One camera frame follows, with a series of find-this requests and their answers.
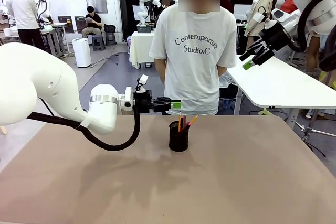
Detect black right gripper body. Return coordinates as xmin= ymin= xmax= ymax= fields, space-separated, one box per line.
xmin=259 ymin=21 xmax=289 ymax=50

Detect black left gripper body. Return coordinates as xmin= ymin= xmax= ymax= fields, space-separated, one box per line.
xmin=133 ymin=90 xmax=155 ymax=114

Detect black mesh pen holder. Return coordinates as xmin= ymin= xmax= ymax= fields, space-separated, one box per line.
xmin=169 ymin=121 xmax=190 ymax=153

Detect clear plastic bag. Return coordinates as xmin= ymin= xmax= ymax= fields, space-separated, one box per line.
xmin=219 ymin=73 xmax=238 ymax=90

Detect person in white t-shirt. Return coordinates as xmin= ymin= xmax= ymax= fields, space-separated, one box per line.
xmin=149 ymin=0 xmax=238 ymax=116

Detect table with white cloth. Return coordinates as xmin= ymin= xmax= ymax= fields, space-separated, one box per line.
xmin=129 ymin=31 xmax=161 ymax=70

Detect dark plastic stool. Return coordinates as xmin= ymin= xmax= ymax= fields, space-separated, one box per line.
xmin=105 ymin=33 xmax=117 ymax=46

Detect dark equipment box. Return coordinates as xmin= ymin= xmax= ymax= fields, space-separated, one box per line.
xmin=136 ymin=24 xmax=155 ymax=34

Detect grey plastic stool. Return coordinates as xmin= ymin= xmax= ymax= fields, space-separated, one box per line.
xmin=91 ymin=36 xmax=106 ymax=51

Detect white air purifier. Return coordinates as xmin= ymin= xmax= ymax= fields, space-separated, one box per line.
xmin=72 ymin=38 xmax=92 ymax=68

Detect metal light stand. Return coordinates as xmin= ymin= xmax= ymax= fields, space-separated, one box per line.
xmin=293 ymin=121 xmax=336 ymax=158

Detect seated person in black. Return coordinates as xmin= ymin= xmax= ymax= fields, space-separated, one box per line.
xmin=81 ymin=5 xmax=103 ymax=38

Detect black tripod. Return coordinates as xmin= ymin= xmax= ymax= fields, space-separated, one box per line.
xmin=39 ymin=97 xmax=55 ymax=116

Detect dark monitor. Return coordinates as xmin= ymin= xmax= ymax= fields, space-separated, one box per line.
xmin=57 ymin=15 xmax=72 ymax=34
xmin=74 ymin=16 xmax=86 ymax=34

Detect person in white shirt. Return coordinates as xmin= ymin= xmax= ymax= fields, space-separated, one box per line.
xmin=35 ymin=0 xmax=54 ymax=25

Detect person light shirt black trousers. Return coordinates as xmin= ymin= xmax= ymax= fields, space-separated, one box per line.
xmin=5 ymin=0 xmax=45 ymax=51

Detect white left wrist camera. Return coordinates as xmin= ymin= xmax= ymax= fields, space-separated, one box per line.
xmin=135 ymin=74 xmax=149 ymax=93

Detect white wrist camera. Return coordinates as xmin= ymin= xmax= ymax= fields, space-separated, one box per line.
xmin=135 ymin=74 xmax=149 ymax=93
xmin=253 ymin=11 xmax=266 ymax=24

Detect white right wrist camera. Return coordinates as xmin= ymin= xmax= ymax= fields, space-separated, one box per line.
xmin=253 ymin=11 xmax=266 ymax=24

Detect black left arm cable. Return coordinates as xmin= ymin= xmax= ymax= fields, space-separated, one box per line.
xmin=26 ymin=105 xmax=142 ymax=152

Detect black floor cable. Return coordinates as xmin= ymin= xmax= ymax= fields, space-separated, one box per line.
xmin=101 ymin=50 xmax=131 ymax=66

